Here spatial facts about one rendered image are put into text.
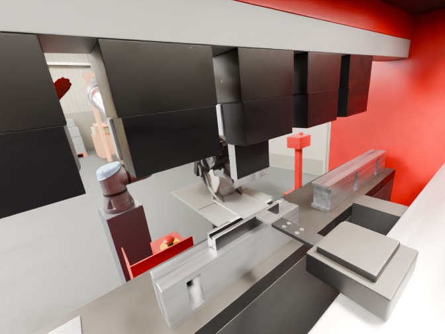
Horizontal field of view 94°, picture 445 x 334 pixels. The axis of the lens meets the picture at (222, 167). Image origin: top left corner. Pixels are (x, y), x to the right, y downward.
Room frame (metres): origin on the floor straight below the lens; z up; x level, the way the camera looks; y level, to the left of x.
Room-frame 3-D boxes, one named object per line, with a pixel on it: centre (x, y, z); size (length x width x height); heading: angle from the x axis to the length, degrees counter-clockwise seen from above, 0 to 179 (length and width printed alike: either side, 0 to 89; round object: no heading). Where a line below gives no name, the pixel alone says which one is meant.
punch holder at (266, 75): (0.45, -0.08, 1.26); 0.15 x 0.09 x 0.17; 125
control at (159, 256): (0.60, 0.25, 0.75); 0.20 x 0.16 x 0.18; 124
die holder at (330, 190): (0.75, -0.51, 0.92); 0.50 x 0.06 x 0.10; 125
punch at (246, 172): (0.44, -0.06, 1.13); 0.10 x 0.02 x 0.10; 125
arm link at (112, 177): (1.01, 0.56, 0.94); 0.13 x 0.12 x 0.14; 132
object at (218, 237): (0.42, -0.04, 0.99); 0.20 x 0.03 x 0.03; 125
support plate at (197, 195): (0.56, 0.02, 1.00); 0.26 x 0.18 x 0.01; 35
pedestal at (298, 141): (2.18, -0.85, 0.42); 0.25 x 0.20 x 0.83; 35
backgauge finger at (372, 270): (0.31, -0.15, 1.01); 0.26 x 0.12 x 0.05; 35
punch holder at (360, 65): (0.68, -0.41, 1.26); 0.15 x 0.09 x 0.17; 125
